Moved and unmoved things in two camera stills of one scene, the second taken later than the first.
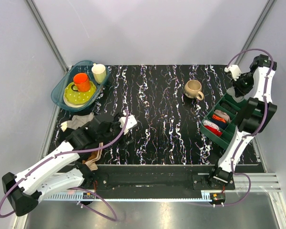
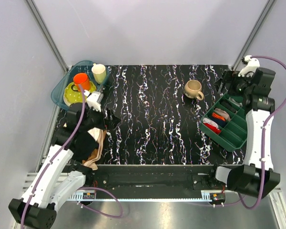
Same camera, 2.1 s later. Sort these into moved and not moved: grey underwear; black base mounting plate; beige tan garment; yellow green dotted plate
Moved: grey underwear
Not moved: beige tan garment; yellow green dotted plate; black base mounting plate
